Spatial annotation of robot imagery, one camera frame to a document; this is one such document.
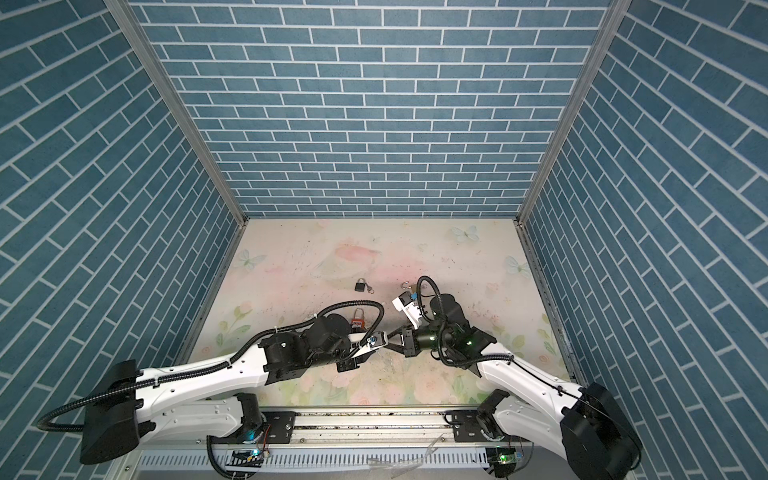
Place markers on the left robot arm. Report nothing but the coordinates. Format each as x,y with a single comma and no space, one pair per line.
124,410

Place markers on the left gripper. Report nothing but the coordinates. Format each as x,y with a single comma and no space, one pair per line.
354,363

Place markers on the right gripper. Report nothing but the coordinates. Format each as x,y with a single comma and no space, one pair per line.
408,338

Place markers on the right corner aluminium post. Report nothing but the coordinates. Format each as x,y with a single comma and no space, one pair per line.
593,60

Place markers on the left corner aluminium post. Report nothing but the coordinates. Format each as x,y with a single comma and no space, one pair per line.
129,25

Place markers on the red safety padlock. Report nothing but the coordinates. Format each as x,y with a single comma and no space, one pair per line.
358,320

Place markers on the aluminium rail base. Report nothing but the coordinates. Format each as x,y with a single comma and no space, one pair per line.
323,440

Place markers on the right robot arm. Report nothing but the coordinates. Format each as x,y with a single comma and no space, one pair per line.
584,425

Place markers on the corner aluminium post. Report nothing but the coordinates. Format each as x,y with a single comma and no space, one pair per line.
129,25
593,60

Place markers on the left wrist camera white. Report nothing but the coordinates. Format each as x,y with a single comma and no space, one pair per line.
369,344

